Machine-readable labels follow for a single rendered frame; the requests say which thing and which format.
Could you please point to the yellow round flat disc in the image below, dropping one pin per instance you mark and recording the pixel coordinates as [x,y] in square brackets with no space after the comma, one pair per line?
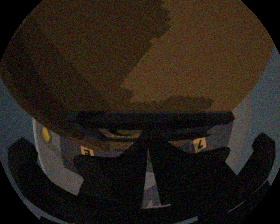
[46,134]

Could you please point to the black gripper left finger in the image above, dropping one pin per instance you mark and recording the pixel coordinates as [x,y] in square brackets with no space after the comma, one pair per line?
[129,168]

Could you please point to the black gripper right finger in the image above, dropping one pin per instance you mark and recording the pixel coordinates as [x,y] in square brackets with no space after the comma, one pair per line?
[171,165]

